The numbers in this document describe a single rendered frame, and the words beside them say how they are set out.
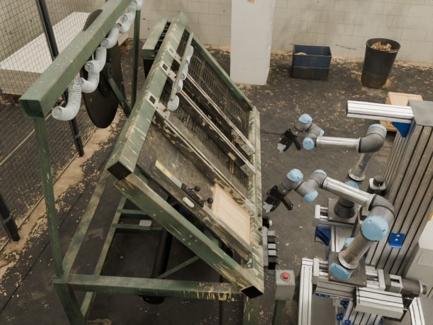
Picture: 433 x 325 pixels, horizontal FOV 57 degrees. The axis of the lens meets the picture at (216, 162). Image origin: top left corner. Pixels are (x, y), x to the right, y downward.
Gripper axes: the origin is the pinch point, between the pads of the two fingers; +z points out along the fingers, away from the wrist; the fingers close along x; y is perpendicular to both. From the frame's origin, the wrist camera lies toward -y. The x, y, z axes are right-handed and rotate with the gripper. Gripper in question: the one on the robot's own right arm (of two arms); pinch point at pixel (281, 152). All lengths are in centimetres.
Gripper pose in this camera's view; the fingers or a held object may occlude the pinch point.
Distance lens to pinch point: 296.2
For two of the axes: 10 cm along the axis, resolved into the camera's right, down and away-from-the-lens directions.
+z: -4.5, 6.3, 6.3
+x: -2.1, 6.1, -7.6
